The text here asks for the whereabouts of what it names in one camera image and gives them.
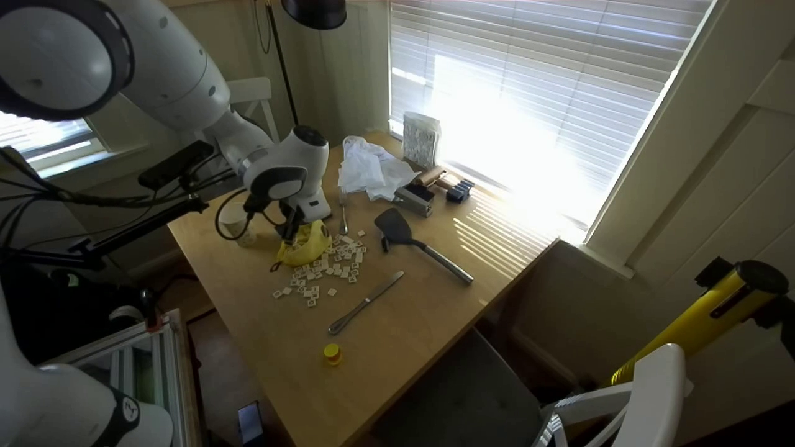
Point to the white window blinds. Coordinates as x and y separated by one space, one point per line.
542 99

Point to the yellow bottle cap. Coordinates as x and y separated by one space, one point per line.
331 353

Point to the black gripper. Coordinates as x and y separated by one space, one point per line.
292 225

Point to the black metal spatula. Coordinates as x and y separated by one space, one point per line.
395 232

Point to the white wooden chair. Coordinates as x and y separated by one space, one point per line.
639 414

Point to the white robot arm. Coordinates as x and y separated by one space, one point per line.
67 59

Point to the wooden handled mallet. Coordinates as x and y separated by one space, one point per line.
456 191

